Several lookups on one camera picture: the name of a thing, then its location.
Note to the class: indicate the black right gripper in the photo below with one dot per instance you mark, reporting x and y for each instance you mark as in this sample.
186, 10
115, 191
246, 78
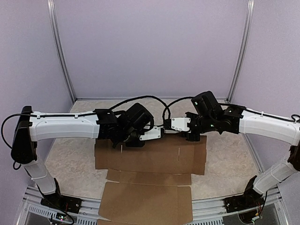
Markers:
195, 138

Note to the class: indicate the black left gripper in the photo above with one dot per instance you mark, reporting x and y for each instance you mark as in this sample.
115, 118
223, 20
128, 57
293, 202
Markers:
135, 145

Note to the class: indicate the brown cardboard box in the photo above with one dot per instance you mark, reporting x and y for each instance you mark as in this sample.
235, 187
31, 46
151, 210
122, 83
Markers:
149, 185

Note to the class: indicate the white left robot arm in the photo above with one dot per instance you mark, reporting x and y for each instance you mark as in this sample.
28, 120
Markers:
36, 126

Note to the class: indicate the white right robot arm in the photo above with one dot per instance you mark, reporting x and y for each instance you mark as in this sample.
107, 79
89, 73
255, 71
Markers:
238, 119

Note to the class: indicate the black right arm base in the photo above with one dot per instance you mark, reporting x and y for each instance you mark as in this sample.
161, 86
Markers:
247, 200

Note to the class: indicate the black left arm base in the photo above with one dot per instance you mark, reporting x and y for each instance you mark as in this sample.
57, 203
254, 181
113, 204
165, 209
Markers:
61, 202

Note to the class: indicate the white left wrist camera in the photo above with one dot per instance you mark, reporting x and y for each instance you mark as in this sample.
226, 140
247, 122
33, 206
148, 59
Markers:
154, 133

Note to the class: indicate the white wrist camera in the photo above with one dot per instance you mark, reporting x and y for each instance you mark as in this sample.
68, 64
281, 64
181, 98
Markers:
154, 133
180, 124

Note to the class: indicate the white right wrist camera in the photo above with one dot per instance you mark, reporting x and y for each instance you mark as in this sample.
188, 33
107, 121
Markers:
180, 124

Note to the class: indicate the right aluminium frame post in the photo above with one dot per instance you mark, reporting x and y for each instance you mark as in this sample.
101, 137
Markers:
242, 49

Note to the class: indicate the aluminium frame post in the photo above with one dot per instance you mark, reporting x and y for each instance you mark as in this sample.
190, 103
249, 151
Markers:
59, 49
242, 49

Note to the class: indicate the front aluminium frame rail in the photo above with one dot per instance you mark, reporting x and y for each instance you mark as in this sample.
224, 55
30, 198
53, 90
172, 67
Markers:
205, 212

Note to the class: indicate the left aluminium frame post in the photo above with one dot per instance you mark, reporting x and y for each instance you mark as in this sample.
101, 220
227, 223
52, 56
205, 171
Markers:
59, 49

